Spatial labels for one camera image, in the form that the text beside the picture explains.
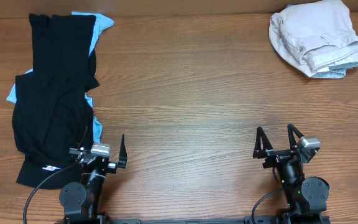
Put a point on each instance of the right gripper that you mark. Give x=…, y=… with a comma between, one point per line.
x=279, y=155

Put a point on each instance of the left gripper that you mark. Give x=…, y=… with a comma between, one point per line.
x=96, y=160

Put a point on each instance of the black t-shirt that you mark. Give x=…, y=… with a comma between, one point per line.
x=51, y=112

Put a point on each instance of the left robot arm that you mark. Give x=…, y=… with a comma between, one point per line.
x=80, y=200

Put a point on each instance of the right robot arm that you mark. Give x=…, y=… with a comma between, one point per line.
x=306, y=197

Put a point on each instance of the black garment under pile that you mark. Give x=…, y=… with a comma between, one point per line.
x=32, y=173

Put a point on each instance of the folded beige trousers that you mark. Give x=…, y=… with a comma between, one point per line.
x=316, y=38

